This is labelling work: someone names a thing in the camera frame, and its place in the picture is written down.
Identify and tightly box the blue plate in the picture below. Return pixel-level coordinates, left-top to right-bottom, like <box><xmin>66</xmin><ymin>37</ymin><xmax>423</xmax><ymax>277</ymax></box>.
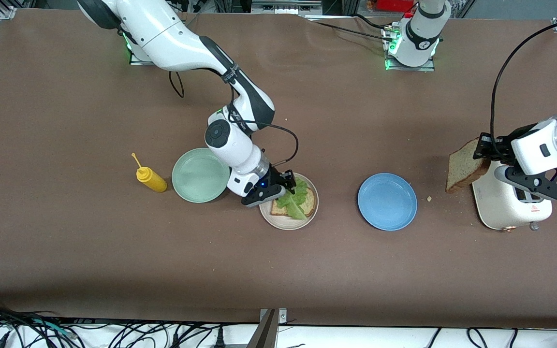
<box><xmin>357</xmin><ymin>173</ymin><xmax>418</xmax><ymax>232</ymax></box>

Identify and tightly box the red box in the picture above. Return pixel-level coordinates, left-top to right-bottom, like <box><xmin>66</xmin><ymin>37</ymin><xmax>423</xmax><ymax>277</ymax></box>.
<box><xmin>375</xmin><ymin>0</ymin><xmax>414</xmax><ymax>13</ymax></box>

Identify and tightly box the white two-slot toaster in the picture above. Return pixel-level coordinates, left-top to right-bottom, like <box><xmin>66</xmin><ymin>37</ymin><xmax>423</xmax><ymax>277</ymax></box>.
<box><xmin>472</xmin><ymin>161</ymin><xmax>553</xmax><ymax>232</ymax></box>

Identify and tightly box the yellow mustard squeeze bottle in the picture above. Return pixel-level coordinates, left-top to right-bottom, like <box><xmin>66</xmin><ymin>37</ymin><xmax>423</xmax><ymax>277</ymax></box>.
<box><xmin>131</xmin><ymin>153</ymin><xmax>168</xmax><ymax>193</ymax></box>

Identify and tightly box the mint green plate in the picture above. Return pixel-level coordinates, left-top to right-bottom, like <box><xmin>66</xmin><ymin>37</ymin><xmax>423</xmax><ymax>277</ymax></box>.
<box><xmin>172</xmin><ymin>147</ymin><xmax>233</xmax><ymax>203</ymax></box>

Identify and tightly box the grey equipment box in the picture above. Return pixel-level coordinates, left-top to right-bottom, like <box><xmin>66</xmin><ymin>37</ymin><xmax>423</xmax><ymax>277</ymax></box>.
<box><xmin>251</xmin><ymin>0</ymin><xmax>322</xmax><ymax>15</ymax></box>

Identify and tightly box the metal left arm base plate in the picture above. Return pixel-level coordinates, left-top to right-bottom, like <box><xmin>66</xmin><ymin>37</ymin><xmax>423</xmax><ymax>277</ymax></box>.
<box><xmin>384</xmin><ymin>22</ymin><xmax>436</xmax><ymax>72</ymax></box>

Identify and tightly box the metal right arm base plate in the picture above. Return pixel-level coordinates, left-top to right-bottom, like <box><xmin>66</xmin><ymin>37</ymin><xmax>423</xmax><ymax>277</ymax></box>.
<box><xmin>129</xmin><ymin>46</ymin><xmax>156</xmax><ymax>66</ymax></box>

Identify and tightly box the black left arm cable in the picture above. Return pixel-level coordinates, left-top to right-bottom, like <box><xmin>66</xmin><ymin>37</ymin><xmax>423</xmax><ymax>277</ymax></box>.
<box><xmin>490</xmin><ymin>19</ymin><xmax>557</xmax><ymax>145</ymax></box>

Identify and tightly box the metal table edge bracket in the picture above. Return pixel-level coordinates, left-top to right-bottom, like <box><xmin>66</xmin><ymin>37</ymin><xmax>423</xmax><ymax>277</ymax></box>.
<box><xmin>246</xmin><ymin>308</ymin><xmax>287</xmax><ymax>348</ymax></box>

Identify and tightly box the brown bread slice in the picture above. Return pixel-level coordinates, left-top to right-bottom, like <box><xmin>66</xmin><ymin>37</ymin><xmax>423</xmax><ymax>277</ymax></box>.
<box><xmin>445</xmin><ymin>137</ymin><xmax>492</xmax><ymax>194</ymax></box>
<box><xmin>270</xmin><ymin>186</ymin><xmax>318</xmax><ymax>218</ymax></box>

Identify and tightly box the black base cable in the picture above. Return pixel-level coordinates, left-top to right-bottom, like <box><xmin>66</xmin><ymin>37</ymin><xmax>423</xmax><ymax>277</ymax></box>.
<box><xmin>308</xmin><ymin>14</ymin><xmax>397</xmax><ymax>42</ymax></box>

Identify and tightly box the green lettuce leaf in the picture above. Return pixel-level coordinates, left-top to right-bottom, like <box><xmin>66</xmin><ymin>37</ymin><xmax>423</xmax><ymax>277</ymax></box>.
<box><xmin>277</xmin><ymin>178</ymin><xmax>309</xmax><ymax>220</ymax></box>

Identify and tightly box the teal cable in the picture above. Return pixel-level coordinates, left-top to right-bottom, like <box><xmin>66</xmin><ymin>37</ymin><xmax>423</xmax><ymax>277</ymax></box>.
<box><xmin>31</xmin><ymin>318</ymin><xmax>77</xmax><ymax>339</ymax></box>

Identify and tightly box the beige plate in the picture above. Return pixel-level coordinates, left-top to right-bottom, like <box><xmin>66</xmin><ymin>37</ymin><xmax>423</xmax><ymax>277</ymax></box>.
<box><xmin>258</xmin><ymin>172</ymin><xmax>320</xmax><ymax>231</ymax></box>

